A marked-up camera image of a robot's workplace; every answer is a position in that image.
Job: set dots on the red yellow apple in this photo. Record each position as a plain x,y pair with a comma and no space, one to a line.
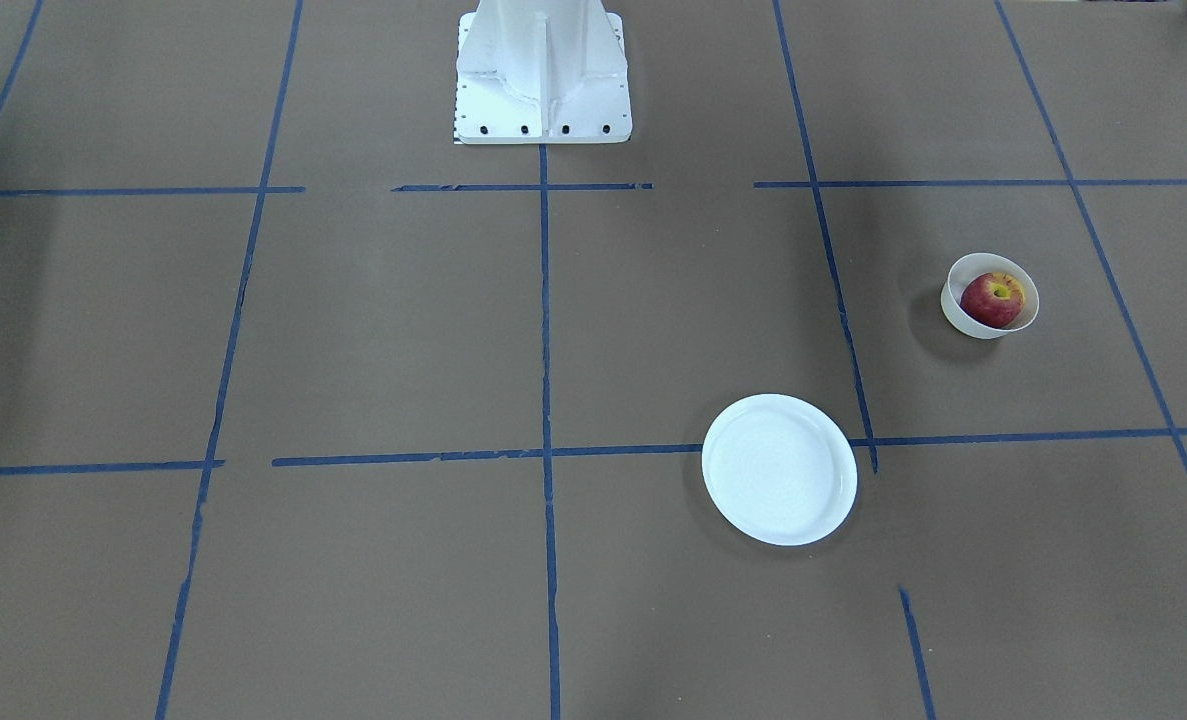
994,299

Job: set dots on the white round plate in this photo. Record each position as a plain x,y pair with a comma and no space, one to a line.
779,470

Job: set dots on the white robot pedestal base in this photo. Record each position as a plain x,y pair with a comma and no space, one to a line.
541,72

